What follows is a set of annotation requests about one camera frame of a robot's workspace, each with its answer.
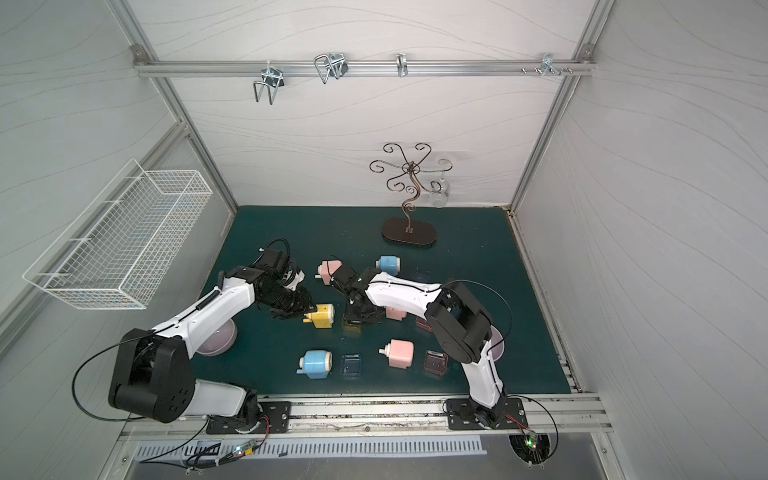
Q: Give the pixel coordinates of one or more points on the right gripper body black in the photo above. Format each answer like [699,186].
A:
[360,310]

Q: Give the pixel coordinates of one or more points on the purple bowl right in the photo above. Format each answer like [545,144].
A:
[497,344]

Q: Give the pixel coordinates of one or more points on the purple bowl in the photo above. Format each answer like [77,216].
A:
[497,344]
[220,341]

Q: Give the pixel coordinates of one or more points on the purple bowl left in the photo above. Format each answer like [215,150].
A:
[220,341]

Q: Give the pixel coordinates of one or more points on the clear dark red tray front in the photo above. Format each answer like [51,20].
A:
[436,363]

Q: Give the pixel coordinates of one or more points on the aluminium front rail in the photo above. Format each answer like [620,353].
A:
[421,415]

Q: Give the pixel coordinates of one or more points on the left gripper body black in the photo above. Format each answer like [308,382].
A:
[294,300]

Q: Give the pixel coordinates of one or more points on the metal hook right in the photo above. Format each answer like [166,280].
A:
[547,68]

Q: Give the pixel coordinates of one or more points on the blue sharpener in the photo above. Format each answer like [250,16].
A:
[389,264]
[315,364]

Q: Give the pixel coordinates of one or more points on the pink sharpener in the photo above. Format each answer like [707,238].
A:
[326,270]
[395,314]
[399,353]

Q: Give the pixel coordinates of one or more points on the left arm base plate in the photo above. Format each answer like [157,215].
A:
[273,418]

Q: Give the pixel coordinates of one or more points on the blue sharpener back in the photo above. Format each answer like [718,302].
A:
[389,264]

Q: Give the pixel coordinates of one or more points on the clear red tray middle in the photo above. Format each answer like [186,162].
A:
[423,324]

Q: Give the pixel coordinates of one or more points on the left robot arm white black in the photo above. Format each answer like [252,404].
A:
[153,376]

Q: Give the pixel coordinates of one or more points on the clear blue tray front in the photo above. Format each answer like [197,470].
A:
[351,366]

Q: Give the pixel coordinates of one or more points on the yellow pencil sharpener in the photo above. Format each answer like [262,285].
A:
[322,317]

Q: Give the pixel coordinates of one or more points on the pink sharpener front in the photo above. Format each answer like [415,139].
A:
[399,353]

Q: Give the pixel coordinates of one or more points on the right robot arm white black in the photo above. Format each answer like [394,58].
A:
[459,321]

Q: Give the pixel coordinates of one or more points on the dark green table mat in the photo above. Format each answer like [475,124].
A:
[476,245]

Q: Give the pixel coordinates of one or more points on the clear wine glass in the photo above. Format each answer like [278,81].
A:
[440,187]

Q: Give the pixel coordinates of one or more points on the aluminium crossbar rail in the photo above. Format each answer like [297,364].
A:
[357,68]

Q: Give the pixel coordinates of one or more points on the brown scroll metal stand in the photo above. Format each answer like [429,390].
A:
[405,229]

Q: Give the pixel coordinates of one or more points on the metal hook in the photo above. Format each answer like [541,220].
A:
[547,68]
[401,65]
[330,65]
[268,86]

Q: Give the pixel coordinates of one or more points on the blue sharpener front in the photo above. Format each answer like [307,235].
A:
[315,364]

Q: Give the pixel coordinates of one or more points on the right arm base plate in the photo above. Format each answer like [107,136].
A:
[465,414]

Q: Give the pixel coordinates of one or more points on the white wire basket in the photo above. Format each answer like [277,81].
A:
[116,252]

